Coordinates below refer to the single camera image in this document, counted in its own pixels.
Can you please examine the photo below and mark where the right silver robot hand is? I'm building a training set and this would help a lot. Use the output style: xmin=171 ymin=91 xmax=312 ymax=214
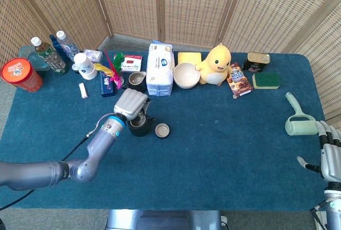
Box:
xmin=297 ymin=120 xmax=341 ymax=184

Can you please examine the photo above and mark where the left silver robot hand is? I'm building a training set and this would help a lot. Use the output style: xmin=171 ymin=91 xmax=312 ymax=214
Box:
xmin=113 ymin=88 xmax=151 ymax=121

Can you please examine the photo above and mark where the black cast iron teapot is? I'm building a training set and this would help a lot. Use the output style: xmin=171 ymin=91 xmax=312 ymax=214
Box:
xmin=126 ymin=109 xmax=156 ymax=137

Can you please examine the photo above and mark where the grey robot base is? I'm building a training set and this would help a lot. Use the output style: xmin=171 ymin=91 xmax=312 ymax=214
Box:
xmin=105 ymin=209 xmax=222 ymax=230

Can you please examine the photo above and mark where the black ceramic pitcher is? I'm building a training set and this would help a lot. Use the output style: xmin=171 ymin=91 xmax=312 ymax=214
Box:
xmin=121 ymin=71 xmax=148 ymax=94

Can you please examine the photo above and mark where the dark blue toothpaste box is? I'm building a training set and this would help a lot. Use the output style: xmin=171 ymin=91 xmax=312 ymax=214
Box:
xmin=99 ymin=67 xmax=117 ymax=98

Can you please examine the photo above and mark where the colourful feather shuttlecock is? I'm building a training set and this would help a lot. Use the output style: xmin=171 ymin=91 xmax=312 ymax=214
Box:
xmin=94 ymin=49 xmax=126 ymax=90

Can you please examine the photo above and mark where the small beige teacup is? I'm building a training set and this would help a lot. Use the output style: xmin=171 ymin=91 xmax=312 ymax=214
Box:
xmin=155 ymin=123 xmax=171 ymax=139

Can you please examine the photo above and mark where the red and white card box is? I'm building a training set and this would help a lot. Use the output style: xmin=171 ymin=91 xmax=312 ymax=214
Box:
xmin=113 ymin=54 xmax=143 ymax=73

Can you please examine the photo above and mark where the white tissue pack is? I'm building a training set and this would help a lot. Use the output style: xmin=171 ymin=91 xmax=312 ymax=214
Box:
xmin=145 ymin=39 xmax=176 ymax=96

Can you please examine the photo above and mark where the mint green lint roller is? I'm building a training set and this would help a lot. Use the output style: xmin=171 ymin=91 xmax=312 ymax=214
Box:
xmin=285 ymin=92 xmax=318 ymax=136

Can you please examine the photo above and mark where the white eraser stick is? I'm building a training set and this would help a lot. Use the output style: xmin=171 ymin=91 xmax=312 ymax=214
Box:
xmin=78 ymin=82 xmax=88 ymax=99

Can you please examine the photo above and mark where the beige bowl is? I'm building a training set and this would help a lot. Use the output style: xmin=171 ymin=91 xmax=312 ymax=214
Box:
xmin=173 ymin=62 xmax=201 ymax=90

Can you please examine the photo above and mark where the small lavender box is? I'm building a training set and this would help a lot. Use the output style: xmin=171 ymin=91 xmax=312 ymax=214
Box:
xmin=83 ymin=48 xmax=104 ymax=64

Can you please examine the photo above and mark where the yellow sponge block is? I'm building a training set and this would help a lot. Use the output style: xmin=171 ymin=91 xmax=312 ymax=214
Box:
xmin=177 ymin=52 xmax=202 ymax=66

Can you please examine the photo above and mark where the clear water bottle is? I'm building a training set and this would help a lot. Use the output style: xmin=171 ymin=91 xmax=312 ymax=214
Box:
xmin=55 ymin=30 xmax=80 ymax=63

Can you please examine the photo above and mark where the yellow plush duck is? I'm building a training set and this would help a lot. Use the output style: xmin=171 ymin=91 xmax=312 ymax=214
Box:
xmin=195 ymin=43 xmax=233 ymax=87

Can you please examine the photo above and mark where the green tea bottle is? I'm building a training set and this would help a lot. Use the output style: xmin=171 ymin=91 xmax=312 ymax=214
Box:
xmin=30 ymin=37 xmax=70 ymax=76

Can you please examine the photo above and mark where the dark blue bottle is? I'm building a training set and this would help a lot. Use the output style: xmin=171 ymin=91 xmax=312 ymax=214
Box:
xmin=49 ymin=34 xmax=70 ymax=61

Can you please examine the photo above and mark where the green yellow scouring sponge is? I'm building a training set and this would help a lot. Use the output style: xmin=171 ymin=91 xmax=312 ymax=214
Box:
xmin=251 ymin=72 xmax=281 ymax=90

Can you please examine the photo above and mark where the blue table cloth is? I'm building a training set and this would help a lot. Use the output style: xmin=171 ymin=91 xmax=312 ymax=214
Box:
xmin=0 ymin=51 xmax=328 ymax=212

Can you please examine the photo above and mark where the hello panda biscuit box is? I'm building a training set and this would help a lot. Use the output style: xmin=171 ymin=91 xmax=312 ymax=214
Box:
xmin=226 ymin=62 xmax=254 ymax=100

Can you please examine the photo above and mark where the clear plastic food container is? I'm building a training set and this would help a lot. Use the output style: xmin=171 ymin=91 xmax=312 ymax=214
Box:
xmin=18 ymin=45 xmax=51 ymax=71

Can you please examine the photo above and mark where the woven bamboo folding screen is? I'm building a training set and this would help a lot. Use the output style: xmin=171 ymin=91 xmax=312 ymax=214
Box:
xmin=0 ymin=0 xmax=341 ymax=132

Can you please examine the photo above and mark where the orange lidded snack canister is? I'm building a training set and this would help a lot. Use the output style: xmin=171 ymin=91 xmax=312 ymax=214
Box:
xmin=1 ymin=57 xmax=43 ymax=93

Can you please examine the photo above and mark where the canned meat tin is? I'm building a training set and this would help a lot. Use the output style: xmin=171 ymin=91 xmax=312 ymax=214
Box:
xmin=242 ymin=51 xmax=271 ymax=73

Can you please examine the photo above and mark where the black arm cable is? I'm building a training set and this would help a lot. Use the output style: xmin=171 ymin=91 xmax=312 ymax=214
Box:
xmin=0 ymin=113 xmax=116 ymax=211

